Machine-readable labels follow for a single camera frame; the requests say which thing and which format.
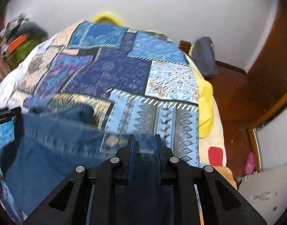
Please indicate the wooden bed post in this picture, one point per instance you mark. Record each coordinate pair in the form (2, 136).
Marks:
(184, 46)

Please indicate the blue patchwork bedspread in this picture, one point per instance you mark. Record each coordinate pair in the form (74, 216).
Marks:
(135, 82)

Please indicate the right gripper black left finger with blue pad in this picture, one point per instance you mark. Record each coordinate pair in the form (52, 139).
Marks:
(88, 196)

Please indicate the white sheet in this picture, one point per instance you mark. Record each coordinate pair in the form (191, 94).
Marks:
(11, 81)

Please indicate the pile of clothes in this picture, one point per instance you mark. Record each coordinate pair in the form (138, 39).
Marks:
(18, 38)

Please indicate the brown wooden door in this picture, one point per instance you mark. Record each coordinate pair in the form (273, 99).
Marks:
(267, 79)

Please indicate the white cabinet with stickers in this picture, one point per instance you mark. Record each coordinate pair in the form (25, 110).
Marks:
(266, 190)

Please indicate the blue denim jacket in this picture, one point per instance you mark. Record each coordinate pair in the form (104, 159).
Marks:
(40, 148)

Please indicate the grey purple bag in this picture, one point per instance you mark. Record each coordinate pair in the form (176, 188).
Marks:
(204, 57)

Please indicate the colourful fleece blanket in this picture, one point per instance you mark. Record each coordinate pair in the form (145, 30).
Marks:
(212, 148)

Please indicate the pink slipper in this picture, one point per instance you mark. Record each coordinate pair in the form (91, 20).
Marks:
(250, 164)

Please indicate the yellow plush blanket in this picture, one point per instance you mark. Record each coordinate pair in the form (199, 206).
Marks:
(205, 89)

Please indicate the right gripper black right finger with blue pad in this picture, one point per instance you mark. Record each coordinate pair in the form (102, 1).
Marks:
(202, 195)

